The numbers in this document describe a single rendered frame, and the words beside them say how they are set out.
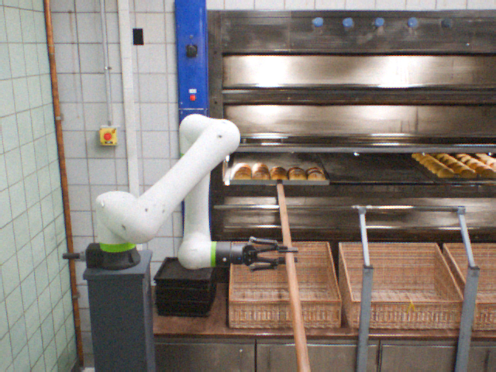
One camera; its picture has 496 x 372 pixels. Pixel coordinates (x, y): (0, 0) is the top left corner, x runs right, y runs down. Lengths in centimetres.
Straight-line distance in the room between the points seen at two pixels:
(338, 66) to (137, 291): 162
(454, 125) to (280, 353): 150
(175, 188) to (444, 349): 167
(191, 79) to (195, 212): 103
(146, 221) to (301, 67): 148
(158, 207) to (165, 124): 127
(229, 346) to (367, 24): 177
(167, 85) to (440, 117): 146
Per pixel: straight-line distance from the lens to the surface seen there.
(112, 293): 186
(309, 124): 285
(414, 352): 280
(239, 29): 282
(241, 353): 268
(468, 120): 305
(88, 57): 294
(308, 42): 283
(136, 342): 193
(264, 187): 291
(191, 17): 280
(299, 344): 137
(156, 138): 290
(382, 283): 309
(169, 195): 167
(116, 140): 288
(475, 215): 320
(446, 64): 299
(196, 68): 280
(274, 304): 262
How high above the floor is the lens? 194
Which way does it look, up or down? 15 degrees down
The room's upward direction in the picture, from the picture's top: straight up
